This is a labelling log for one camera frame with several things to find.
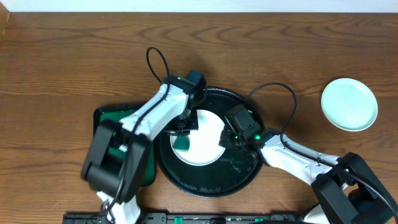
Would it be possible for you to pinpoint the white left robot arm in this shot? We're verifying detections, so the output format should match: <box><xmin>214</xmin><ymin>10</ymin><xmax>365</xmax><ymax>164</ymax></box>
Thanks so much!
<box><xmin>81</xmin><ymin>70</ymin><xmax>206</xmax><ymax>223</ymax></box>

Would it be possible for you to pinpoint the mint green plate top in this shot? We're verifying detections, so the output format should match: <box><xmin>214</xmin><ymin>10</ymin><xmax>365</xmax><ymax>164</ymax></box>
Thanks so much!
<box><xmin>320</xmin><ymin>78</ymin><xmax>378</xmax><ymax>132</ymax></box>

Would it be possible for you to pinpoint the white plate front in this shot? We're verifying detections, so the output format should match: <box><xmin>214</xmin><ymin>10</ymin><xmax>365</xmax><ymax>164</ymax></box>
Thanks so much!
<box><xmin>169</xmin><ymin>110</ymin><xmax>225</xmax><ymax>166</ymax></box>

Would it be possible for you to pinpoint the green yellow sponge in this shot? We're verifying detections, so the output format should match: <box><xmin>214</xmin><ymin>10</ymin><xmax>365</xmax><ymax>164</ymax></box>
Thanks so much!
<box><xmin>172</xmin><ymin>135</ymin><xmax>190</xmax><ymax>152</ymax></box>

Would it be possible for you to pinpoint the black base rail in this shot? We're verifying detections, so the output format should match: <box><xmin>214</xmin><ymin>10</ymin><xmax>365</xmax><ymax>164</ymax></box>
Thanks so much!
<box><xmin>62</xmin><ymin>213</ymin><xmax>303</xmax><ymax>224</ymax></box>

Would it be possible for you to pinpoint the mint green plate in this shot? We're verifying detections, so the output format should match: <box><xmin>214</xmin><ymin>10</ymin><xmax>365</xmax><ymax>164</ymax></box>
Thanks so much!
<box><xmin>322</xmin><ymin>108</ymin><xmax>342</xmax><ymax>129</ymax></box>
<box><xmin>320</xmin><ymin>78</ymin><xmax>378</xmax><ymax>132</ymax></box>

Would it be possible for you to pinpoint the green rectangular tray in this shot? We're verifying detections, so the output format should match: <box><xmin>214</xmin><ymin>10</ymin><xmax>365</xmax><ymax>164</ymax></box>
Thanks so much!
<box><xmin>93</xmin><ymin>103</ymin><xmax>155</xmax><ymax>187</ymax></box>

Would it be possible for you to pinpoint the black round tray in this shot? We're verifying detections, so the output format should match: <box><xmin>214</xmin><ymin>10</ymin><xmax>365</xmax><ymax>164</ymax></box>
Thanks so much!
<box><xmin>154</xmin><ymin>87</ymin><xmax>264</xmax><ymax>198</ymax></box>

